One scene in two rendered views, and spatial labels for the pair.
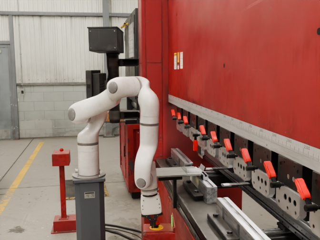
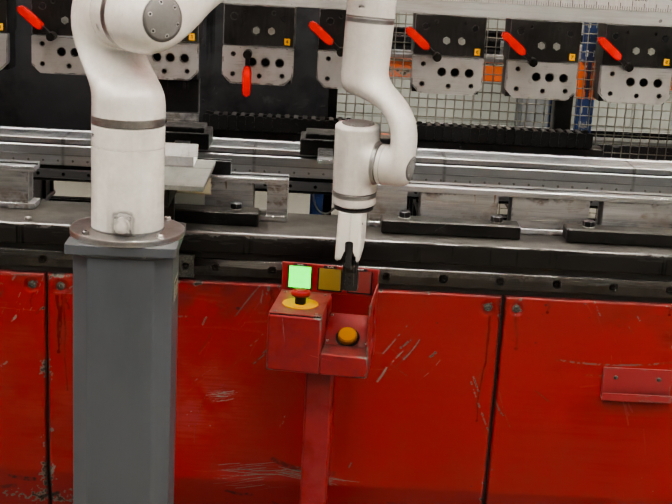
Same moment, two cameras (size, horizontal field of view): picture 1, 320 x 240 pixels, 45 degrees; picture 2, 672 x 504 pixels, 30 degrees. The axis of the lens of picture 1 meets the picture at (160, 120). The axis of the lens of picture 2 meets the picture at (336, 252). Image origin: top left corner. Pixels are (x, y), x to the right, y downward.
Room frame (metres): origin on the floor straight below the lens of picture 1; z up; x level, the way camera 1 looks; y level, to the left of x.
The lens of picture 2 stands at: (1.56, 2.37, 1.54)
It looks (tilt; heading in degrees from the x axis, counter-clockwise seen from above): 15 degrees down; 278
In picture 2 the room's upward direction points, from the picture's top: 3 degrees clockwise
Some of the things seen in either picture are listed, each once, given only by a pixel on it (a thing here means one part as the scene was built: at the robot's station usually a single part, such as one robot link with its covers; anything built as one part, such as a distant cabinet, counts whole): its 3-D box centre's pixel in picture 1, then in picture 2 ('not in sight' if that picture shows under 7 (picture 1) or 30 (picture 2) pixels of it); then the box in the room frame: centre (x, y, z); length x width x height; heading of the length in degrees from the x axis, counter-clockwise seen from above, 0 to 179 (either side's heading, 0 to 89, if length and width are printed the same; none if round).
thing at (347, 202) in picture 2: (150, 190); (354, 197); (1.86, 0.05, 1.01); 0.09 x 0.08 x 0.03; 92
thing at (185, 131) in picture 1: (191, 122); (71, 33); (2.51, -0.20, 1.26); 0.15 x 0.09 x 0.17; 9
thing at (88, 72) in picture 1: (97, 90); not in sight; (3.41, 0.54, 1.42); 0.45 x 0.12 x 0.36; 179
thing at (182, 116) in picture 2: (200, 149); (176, 99); (2.29, -0.24, 1.13); 0.10 x 0.02 x 0.10; 9
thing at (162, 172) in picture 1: (175, 171); (166, 173); (2.27, -0.09, 1.00); 0.26 x 0.18 x 0.01; 99
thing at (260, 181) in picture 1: (271, 168); (633, 63); (1.33, -0.39, 1.26); 0.15 x 0.09 x 0.17; 9
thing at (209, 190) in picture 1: (202, 185); (199, 193); (2.24, -0.25, 0.92); 0.39 x 0.06 x 0.10; 9
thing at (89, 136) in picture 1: (92, 122); (119, 47); (2.21, 0.39, 1.30); 0.19 x 0.12 x 0.24; 137
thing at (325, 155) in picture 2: (245, 182); (325, 147); (1.99, -0.45, 1.01); 0.26 x 0.12 x 0.05; 99
